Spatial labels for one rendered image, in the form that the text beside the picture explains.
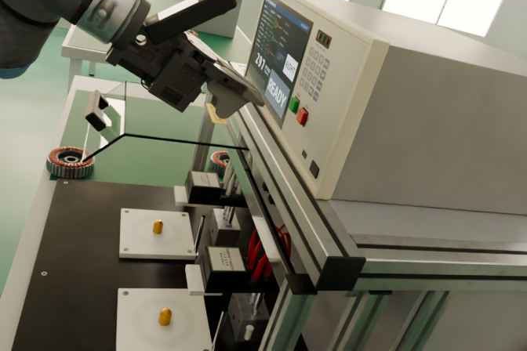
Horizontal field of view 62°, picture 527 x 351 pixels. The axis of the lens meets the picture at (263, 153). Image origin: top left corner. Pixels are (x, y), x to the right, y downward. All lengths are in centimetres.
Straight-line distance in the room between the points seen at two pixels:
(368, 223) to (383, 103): 14
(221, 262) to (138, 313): 18
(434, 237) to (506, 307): 17
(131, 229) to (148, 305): 21
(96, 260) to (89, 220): 13
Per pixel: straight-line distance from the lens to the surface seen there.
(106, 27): 55
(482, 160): 66
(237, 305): 81
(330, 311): 78
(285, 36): 74
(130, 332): 79
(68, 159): 122
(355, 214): 56
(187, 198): 92
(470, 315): 69
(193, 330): 80
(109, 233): 98
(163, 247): 94
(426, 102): 56
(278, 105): 71
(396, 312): 63
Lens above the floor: 138
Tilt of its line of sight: 25 degrees down
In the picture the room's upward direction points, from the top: 16 degrees clockwise
